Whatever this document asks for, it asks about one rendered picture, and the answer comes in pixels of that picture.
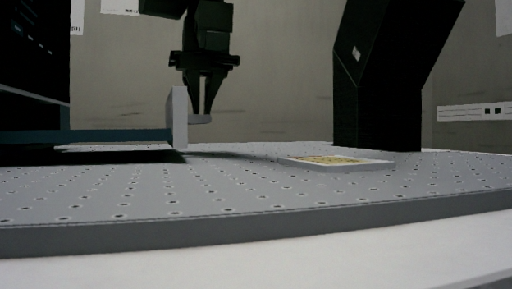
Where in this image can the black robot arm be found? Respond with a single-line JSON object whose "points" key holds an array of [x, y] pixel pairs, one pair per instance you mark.
{"points": [[211, 22]]}

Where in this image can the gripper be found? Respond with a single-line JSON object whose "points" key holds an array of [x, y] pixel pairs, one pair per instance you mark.
{"points": [[195, 65]]}

